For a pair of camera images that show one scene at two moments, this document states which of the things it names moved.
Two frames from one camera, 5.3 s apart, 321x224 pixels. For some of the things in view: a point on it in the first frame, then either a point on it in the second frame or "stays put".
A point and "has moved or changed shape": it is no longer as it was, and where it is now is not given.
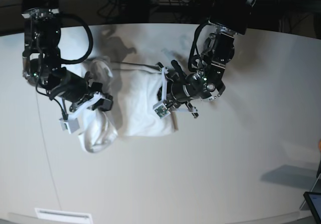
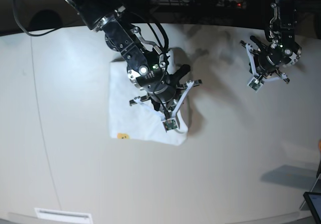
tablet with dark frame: (313, 200) stays put
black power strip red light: (186, 0) stays put
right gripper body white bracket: (71, 124) → (171, 122)
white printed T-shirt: (134, 89) has moved or changed shape
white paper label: (64, 215) stays put
